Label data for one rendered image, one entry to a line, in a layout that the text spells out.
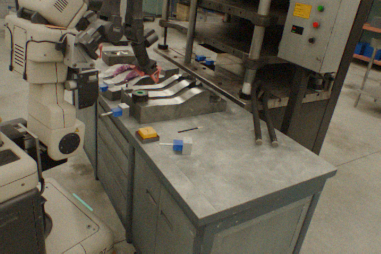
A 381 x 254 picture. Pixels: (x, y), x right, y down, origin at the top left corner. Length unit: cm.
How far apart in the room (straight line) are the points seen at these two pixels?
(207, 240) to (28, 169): 66
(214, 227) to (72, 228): 82
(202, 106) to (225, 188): 59
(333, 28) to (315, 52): 14
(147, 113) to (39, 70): 49
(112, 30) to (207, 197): 69
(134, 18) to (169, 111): 47
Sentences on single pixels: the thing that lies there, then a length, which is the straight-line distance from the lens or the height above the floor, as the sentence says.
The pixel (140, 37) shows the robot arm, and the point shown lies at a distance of 136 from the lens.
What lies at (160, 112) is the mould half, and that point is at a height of 85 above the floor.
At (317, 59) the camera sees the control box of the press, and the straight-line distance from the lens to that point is 176.
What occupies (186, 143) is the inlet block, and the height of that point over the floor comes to 85.
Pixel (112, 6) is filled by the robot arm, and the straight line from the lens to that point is 126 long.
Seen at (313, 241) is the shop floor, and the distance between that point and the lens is 231.
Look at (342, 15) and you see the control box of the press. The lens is 176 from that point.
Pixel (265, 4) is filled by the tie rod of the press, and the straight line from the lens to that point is 186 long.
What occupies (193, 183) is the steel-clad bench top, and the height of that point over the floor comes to 80.
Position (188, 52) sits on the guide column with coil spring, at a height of 88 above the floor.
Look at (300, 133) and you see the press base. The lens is 249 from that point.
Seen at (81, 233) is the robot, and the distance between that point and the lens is 170.
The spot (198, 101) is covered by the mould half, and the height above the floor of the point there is 88.
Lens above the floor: 149
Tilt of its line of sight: 25 degrees down
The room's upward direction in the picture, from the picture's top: 8 degrees clockwise
